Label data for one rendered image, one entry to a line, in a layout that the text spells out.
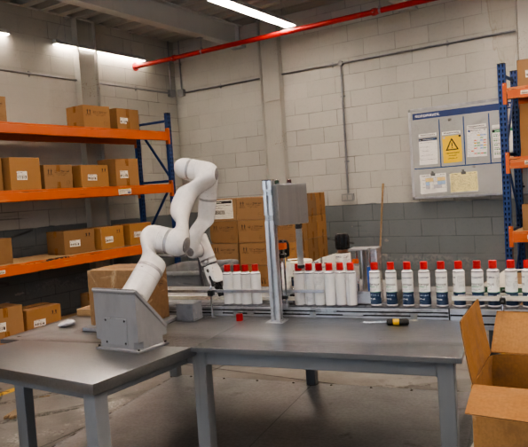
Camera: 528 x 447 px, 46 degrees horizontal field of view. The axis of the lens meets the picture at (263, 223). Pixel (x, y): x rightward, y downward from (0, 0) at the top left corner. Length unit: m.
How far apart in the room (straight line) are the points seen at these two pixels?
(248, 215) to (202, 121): 2.65
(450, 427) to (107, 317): 1.40
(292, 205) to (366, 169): 4.85
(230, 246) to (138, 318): 4.41
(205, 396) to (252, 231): 4.23
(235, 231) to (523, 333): 5.42
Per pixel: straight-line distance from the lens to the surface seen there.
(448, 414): 2.39
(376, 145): 7.67
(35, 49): 7.88
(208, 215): 3.16
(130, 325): 2.60
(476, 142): 7.15
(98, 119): 7.23
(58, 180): 6.83
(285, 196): 2.88
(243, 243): 6.83
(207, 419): 2.72
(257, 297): 3.14
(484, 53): 7.36
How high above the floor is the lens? 1.45
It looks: 3 degrees down
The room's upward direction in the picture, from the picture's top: 4 degrees counter-clockwise
